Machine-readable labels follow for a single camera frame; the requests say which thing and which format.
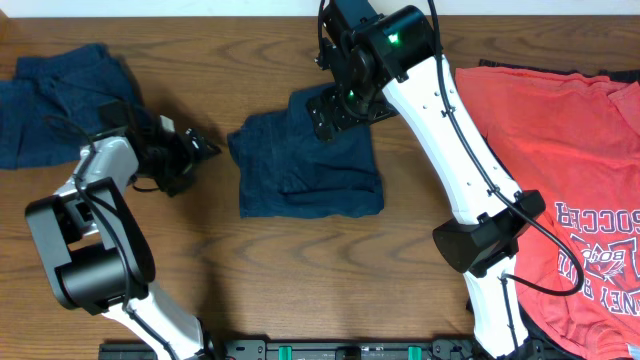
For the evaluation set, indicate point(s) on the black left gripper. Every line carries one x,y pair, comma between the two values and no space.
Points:
188,158

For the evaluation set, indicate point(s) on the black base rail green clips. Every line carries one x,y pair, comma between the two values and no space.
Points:
278,350

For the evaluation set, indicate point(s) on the navy blue shorts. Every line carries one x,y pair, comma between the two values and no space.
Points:
286,171

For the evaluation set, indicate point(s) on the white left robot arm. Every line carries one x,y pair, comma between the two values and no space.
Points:
93,251

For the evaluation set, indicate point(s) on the red printed t-shirt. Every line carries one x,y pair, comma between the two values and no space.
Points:
575,139

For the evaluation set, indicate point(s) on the folded navy cloth left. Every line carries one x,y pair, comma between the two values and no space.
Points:
50,98

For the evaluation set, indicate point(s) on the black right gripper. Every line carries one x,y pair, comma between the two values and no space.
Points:
345,117

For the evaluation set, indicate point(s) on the black garment under pile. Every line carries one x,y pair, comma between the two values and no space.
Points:
624,76

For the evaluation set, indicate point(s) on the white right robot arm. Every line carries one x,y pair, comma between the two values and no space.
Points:
393,65

